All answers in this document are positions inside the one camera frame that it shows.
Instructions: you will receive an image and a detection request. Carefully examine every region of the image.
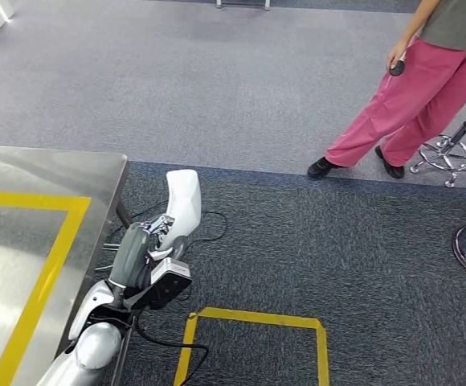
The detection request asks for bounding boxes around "person's hand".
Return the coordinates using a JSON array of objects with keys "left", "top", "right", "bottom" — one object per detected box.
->
[{"left": 385, "top": 39, "right": 409, "bottom": 72}]

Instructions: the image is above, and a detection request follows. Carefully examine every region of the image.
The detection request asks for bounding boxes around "yellow tape square outline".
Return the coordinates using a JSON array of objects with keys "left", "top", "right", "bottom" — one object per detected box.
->
[{"left": 173, "top": 307, "right": 330, "bottom": 386}]

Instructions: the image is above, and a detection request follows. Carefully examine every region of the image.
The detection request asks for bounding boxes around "white plastic shell part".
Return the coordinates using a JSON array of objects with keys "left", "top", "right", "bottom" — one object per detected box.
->
[{"left": 158, "top": 169, "right": 203, "bottom": 252}]

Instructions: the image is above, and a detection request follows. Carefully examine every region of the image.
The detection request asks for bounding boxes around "white metal frame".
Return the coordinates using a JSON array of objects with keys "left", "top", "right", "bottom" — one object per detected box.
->
[{"left": 216, "top": 0, "right": 271, "bottom": 12}]

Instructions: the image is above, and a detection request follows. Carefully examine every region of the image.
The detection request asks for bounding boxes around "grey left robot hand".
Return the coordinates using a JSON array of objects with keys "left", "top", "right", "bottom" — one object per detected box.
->
[{"left": 108, "top": 212, "right": 186, "bottom": 293}]

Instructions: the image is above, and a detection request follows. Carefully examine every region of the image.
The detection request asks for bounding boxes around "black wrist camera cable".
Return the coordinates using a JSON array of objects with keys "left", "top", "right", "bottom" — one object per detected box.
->
[{"left": 134, "top": 314, "right": 210, "bottom": 386}]

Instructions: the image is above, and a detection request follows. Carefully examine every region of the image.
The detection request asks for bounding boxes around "person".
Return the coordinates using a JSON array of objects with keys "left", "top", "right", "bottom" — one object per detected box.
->
[{"left": 307, "top": 0, "right": 466, "bottom": 181}]

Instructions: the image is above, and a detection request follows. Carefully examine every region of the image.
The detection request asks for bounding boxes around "stainless steel workbench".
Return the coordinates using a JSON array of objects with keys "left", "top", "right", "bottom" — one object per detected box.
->
[{"left": 0, "top": 143, "right": 134, "bottom": 386}]

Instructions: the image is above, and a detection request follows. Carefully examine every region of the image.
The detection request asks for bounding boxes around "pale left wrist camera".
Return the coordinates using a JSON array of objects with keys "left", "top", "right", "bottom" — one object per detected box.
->
[{"left": 148, "top": 257, "right": 192, "bottom": 311}]

